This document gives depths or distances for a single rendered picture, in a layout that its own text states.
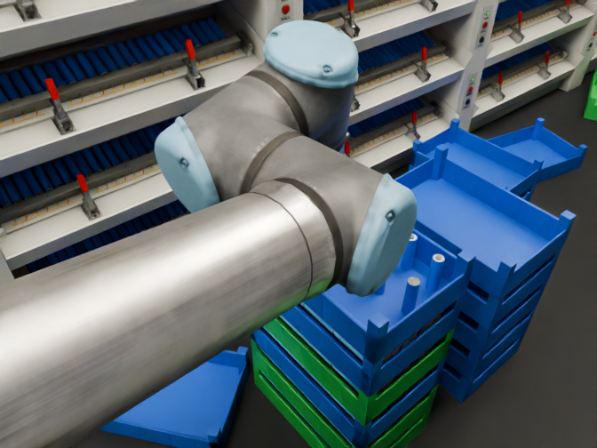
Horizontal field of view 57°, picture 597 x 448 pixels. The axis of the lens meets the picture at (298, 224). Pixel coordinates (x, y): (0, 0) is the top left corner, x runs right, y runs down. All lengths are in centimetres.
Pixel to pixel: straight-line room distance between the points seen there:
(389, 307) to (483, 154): 101
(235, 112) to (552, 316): 111
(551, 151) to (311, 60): 157
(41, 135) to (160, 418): 59
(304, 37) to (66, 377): 38
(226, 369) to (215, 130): 84
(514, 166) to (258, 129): 133
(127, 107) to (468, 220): 69
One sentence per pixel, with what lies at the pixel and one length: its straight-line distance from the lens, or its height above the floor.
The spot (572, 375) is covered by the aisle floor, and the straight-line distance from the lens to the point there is 137.
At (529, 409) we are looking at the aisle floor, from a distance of 128.
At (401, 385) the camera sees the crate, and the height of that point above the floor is 28.
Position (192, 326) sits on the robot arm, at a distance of 30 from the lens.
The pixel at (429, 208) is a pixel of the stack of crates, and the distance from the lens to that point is 114.
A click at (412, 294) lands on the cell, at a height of 45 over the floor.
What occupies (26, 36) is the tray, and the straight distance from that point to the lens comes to 99.
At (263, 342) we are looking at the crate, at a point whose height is 19.
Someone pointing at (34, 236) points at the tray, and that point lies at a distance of 118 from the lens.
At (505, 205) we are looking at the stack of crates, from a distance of 116.
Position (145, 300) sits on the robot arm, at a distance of 28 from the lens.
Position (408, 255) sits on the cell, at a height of 44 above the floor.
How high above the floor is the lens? 103
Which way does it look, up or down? 41 degrees down
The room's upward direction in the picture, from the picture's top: straight up
